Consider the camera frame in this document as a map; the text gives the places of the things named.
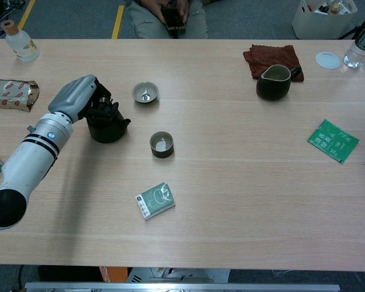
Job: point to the foil bag with red print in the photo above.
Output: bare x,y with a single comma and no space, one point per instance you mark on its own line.
9,95

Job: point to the wide grey tea bowl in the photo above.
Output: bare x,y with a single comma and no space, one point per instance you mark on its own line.
140,92

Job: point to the flat green tea sachet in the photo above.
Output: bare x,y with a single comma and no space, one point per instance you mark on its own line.
333,141

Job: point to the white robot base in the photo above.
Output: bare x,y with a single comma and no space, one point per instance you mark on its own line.
176,273

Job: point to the phone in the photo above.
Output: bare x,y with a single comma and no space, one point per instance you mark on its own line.
173,18

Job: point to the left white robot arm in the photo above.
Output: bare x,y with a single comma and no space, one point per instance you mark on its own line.
30,158

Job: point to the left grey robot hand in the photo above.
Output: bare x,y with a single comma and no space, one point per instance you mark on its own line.
73,97

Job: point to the aluminium rail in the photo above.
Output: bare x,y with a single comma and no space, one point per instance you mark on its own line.
182,287

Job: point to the brown cloth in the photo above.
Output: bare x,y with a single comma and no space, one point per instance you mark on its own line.
270,56

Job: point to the plastic bottle with green label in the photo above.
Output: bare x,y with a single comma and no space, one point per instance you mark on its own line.
360,48

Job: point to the small dark ceramic teacup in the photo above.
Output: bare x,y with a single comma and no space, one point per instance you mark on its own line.
161,152

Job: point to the small green tea box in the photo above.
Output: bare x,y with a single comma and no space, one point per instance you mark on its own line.
155,200

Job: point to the black teapot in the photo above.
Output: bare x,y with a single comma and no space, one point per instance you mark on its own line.
106,134

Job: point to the clear bottle with cork cap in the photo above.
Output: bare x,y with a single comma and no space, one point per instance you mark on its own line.
22,47

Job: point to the white storage bin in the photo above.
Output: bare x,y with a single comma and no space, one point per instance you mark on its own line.
319,25

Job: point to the white round lid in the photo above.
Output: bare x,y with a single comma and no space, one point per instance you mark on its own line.
328,60

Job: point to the dark ceramic pitcher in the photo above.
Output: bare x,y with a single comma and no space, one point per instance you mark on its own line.
272,89

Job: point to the seated person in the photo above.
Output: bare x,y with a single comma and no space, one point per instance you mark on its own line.
146,24

